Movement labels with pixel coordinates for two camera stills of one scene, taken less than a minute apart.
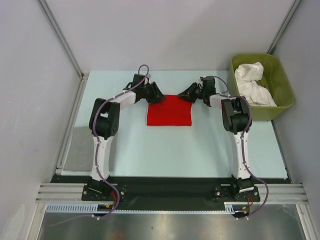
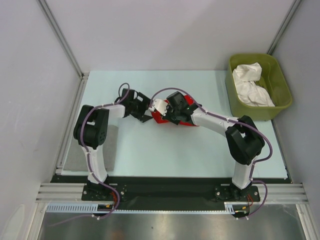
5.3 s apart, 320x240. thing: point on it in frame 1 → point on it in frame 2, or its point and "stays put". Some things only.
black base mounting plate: x=166 y=193 stays put
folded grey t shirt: x=80 y=154 stays put
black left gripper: x=156 y=95 → x=145 y=105
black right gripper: x=189 y=93 → x=166 y=115
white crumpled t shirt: x=247 y=74 stays put
